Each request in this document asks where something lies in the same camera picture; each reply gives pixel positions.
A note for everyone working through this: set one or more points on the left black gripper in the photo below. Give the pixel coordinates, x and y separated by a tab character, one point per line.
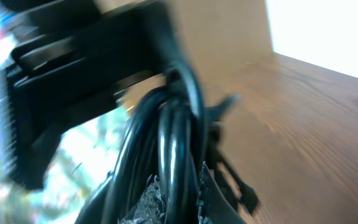
70	60

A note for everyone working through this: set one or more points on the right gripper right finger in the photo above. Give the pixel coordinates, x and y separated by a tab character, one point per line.
213	208

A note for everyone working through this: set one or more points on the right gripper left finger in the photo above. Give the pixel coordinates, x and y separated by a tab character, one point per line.
150	208

